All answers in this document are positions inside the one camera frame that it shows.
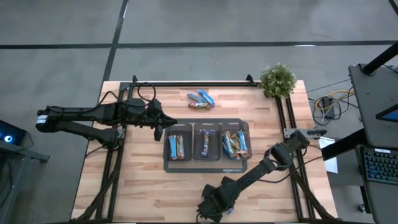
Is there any monitor with blue screen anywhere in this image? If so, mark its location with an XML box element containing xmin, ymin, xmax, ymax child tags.
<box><xmin>375</xmin><ymin>104</ymin><xmax>398</xmax><ymax>124</ymax></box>

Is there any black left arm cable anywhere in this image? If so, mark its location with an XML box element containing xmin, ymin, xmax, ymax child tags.
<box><xmin>98</xmin><ymin>82</ymin><xmax>157</xmax><ymax>106</ymax></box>

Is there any thin grey floor cable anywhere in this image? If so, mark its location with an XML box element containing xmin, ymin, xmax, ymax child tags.
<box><xmin>306</xmin><ymin>78</ymin><xmax>352</xmax><ymax>94</ymax></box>

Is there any white paper sheet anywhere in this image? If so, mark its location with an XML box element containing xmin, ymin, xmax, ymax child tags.
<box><xmin>318</xmin><ymin>140</ymin><xmax>339</xmax><ymax>174</ymax></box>

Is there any black power box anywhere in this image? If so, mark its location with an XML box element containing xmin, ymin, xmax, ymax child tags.
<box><xmin>322</xmin><ymin>96</ymin><xmax>336</xmax><ymax>119</ymax></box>

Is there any grey equipment stand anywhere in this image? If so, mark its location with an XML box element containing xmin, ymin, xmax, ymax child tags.
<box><xmin>0</xmin><ymin>143</ymin><xmax>50</xmax><ymax>224</ymax></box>

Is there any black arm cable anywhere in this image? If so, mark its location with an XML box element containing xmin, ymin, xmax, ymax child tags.
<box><xmin>98</xmin><ymin>82</ymin><xmax>157</xmax><ymax>106</ymax></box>
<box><xmin>257</xmin><ymin>155</ymin><xmax>325</xmax><ymax>184</ymax></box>

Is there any backlit keyboard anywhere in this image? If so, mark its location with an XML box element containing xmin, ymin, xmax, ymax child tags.
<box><xmin>363</xmin><ymin>147</ymin><xmax>398</xmax><ymax>185</ymax></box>

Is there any yellow floor cable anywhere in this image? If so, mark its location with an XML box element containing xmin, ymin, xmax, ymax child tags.
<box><xmin>315</xmin><ymin>89</ymin><xmax>356</xmax><ymax>110</ymax></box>

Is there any black floor cable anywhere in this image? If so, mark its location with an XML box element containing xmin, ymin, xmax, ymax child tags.
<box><xmin>312</xmin><ymin>93</ymin><xmax>356</xmax><ymax>126</ymax></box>

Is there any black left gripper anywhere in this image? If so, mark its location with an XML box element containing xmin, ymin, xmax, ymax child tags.
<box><xmin>133</xmin><ymin>98</ymin><xmax>178</xmax><ymax>142</ymax></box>

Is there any dark grey flat tray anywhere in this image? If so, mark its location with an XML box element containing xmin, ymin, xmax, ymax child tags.
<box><xmin>162</xmin><ymin>118</ymin><xmax>251</xmax><ymax>174</ymax></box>

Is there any black desk support bar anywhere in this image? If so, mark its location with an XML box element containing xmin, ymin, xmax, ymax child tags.
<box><xmin>321</xmin><ymin>129</ymin><xmax>367</xmax><ymax>162</ymax></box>

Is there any red green granola bar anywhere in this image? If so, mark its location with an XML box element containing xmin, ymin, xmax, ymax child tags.
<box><xmin>187</xmin><ymin>101</ymin><xmax>213</xmax><ymax>111</ymax></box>
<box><xmin>175</xmin><ymin>134</ymin><xmax>185</xmax><ymax>161</ymax></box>

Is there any grey translucent plastic bin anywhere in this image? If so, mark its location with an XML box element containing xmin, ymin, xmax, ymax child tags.
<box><xmin>219</xmin><ymin>122</ymin><xmax>248</xmax><ymax>162</ymax></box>
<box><xmin>167</xmin><ymin>122</ymin><xmax>194</xmax><ymax>162</ymax></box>
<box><xmin>193</xmin><ymin>122</ymin><xmax>221</xmax><ymax>162</ymax></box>

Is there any black pole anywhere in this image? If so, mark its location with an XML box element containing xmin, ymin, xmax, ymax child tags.
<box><xmin>361</xmin><ymin>42</ymin><xmax>398</xmax><ymax>77</ymax></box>

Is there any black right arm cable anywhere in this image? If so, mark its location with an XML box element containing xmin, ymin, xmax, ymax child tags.
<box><xmin>257</xmin><ymin>155</ymin><xmax>325</xmax><ymax>184</ymax></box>

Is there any computer tower with blue light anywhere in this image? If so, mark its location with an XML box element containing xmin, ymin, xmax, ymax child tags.
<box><xmin>0</xmin><ymin>119</ymin><xmax>27</xmax><ymax>146</ymax></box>

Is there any green artificial potted plant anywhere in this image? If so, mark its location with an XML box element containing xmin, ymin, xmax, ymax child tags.
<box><xmin>259</xmin><ymin>63</ymin><xmax>297</xmax><ymax>100</ymax></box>

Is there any dark grey desk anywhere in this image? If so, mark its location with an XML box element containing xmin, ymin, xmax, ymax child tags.
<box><xmin>348</xmin><ymin>63</ymin><xmax>398</xmax><ymax>224</ymax></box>

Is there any black aluminium table frame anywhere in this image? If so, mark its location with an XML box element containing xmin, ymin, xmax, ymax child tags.
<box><xmin>70</xmin><ymin>74</ymin><xmax>338</xmax><ymax>224</ymax></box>

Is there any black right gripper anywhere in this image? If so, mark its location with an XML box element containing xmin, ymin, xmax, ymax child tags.
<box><xmin>196</xmin><ymin>176</ymin><xmax>239</xmax><ymax>223</ymax></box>

